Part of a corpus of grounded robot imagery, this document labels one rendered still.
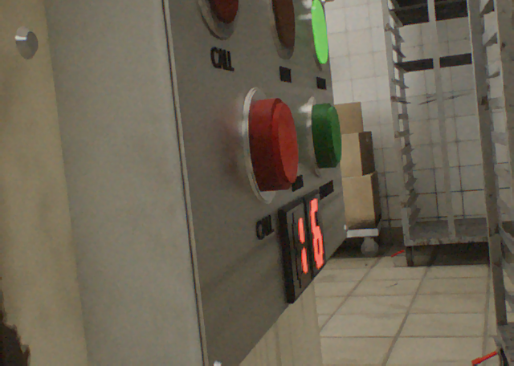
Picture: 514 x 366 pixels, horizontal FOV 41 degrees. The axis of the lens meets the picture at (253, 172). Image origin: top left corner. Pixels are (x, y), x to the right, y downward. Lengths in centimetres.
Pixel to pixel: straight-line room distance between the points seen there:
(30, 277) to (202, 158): 5
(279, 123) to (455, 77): 414
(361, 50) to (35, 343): 430
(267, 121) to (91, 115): 6
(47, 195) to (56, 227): 1
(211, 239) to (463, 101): 418
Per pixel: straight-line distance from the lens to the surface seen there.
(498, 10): 147
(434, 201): 439
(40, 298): 16
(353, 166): 402
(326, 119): 31
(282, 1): 27
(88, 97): 17
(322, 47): 35
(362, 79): 442
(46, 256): 17
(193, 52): 18
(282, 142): 22
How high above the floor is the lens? 76
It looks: 3 degrees down
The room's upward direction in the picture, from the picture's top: 6 degrees counter-clockwise
